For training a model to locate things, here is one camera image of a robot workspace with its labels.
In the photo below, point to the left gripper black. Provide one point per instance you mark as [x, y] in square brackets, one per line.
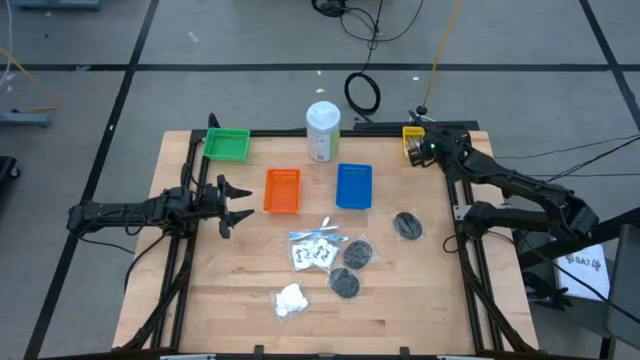
[212, 202]

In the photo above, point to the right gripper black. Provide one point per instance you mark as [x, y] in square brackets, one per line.
[440, 150]

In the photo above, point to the silver nail clipper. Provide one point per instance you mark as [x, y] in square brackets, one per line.
[413, 143]

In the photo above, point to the white vanity pack packet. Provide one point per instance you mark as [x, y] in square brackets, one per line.
[301, 256]
[324, 255]

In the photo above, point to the white cotton pads packet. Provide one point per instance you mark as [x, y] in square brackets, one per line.
[290, 299]

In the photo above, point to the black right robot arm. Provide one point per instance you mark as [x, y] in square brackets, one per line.
[525, 187]

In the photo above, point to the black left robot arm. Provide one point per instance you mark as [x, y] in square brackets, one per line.
[110, 212]

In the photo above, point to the yellow plastic basket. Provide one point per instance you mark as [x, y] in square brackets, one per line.
[407, 132]

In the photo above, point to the orange plastic basket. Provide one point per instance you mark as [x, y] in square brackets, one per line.
[282, 192]

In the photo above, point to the green plastic basket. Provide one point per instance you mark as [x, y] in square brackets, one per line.
[226, 145]

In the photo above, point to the blue plastic basket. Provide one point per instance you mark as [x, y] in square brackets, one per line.
[354, 187]

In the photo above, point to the blue toothbrush in packet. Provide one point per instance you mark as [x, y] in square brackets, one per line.
[335, 238]

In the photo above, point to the white wipes canister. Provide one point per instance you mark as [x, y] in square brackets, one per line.
[323, 130]

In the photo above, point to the black table clamp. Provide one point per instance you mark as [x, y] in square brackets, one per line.
[404, 353]
[258, 352]

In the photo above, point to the black stand foot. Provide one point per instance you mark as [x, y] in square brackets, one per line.
[542, 290]

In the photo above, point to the black stand beam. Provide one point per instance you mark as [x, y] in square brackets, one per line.
[615, 227]

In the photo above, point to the white printed cardboard box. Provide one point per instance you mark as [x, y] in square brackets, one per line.
[595, 277]

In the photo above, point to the dark grey chair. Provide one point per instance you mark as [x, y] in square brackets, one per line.
[627, 280]

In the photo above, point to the black caster base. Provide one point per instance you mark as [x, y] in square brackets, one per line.
[7, 172]

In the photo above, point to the grey floor plate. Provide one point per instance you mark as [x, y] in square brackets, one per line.
[55, 4]

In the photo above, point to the small black tripod mount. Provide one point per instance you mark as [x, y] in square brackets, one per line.
[422, 110]

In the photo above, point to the black aluminium table frame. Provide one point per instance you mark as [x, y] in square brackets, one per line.
[375, 133]

